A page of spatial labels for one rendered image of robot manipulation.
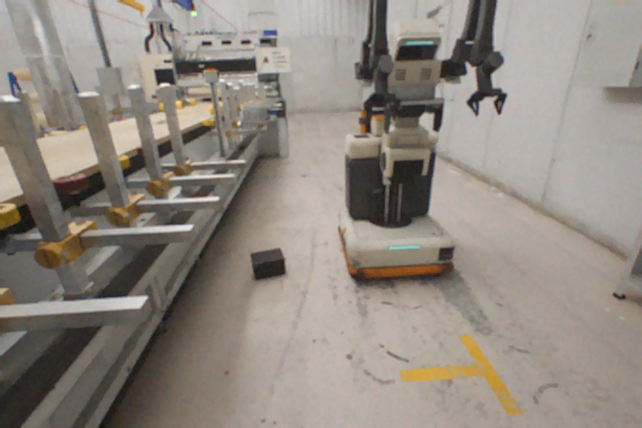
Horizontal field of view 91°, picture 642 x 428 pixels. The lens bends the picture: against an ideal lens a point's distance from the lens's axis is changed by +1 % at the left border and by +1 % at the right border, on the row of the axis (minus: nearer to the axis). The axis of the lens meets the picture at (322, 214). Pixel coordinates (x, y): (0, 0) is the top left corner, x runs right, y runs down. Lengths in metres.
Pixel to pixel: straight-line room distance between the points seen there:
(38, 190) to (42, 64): 5.63
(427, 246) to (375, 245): 0.30
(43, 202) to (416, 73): 1.49
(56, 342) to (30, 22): 5.87
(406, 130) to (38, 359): 1.58
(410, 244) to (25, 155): 1.64
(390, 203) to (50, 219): 1.68
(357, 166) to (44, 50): 5.30
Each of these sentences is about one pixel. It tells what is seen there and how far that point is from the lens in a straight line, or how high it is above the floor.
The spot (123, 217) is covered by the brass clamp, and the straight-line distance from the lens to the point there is 1.04.
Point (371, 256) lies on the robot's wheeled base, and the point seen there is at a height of 0.20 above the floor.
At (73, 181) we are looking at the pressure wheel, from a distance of 1.14.
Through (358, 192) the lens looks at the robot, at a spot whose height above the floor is 0.48.
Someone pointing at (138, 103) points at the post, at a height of 1.09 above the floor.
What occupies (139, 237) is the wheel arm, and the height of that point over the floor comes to 0.83.
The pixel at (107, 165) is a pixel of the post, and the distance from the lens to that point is 1.04.
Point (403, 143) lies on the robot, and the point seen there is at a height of 0.82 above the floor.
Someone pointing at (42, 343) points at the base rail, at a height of 0.70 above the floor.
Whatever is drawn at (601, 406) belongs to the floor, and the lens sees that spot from 1.71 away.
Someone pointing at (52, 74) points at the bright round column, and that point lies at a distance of 6.41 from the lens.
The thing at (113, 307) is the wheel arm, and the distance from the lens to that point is 0.61.
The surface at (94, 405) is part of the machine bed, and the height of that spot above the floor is 0.17.
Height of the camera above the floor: 1.14
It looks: 23 degrees down
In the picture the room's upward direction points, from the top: 2 degrees counter-clockwise
